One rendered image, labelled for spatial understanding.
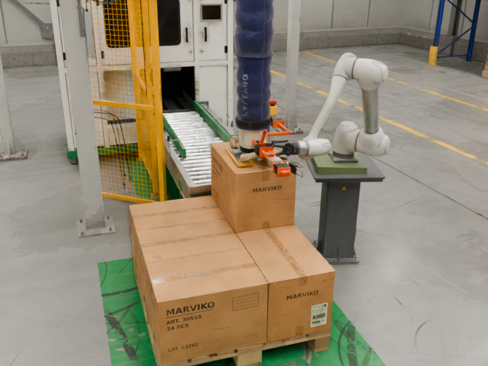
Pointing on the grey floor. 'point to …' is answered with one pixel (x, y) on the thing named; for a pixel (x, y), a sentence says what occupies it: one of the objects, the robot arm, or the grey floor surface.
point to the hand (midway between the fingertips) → (265, 151)
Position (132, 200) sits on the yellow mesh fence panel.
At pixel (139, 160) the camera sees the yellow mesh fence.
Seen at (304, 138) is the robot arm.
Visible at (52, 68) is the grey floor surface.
